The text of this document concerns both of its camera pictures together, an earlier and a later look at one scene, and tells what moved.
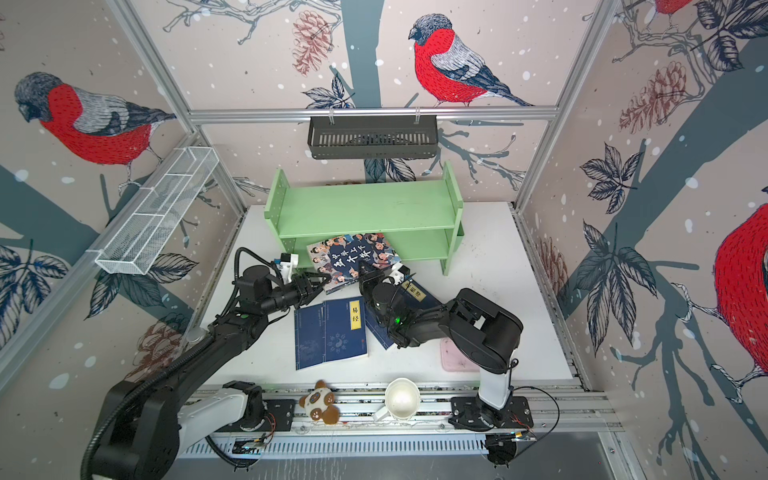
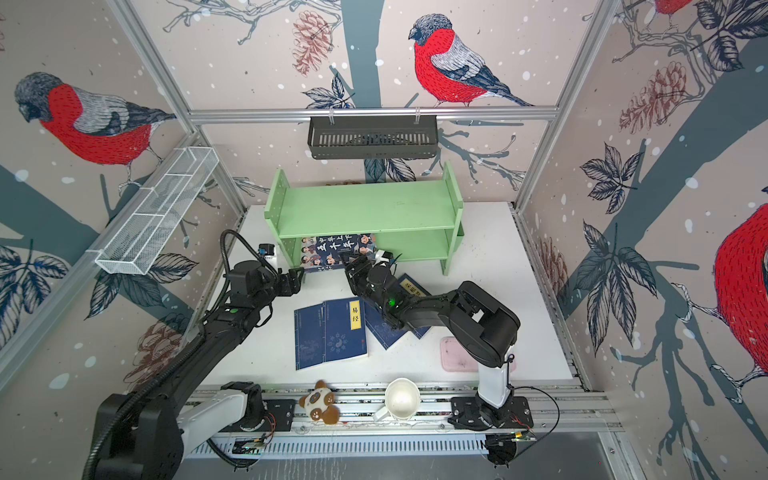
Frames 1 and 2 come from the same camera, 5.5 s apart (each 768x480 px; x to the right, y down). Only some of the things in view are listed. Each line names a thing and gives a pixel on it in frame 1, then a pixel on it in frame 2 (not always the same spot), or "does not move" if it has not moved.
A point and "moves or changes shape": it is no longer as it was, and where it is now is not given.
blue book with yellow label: [345, 328] does not move
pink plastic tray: [453, 359] does not move
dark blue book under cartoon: [381, 333] does not move
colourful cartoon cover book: [336, 261] moves or changes shape
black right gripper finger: [371, 275] -> [355, 261]
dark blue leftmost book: [310, 332] does not move
